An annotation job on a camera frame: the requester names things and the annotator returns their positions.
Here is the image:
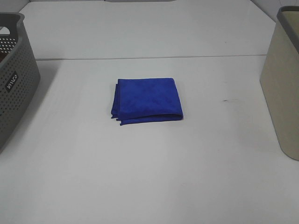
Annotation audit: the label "beige plastic bin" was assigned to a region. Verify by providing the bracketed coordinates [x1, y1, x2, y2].
[260, 6, 299, 160]

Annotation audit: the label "grey perforated plastic basket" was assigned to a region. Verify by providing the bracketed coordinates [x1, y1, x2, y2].
[0, 12, 41, 148]

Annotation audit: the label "folded blue towel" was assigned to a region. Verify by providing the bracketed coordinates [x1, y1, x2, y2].
[111, 78, 184, 126]

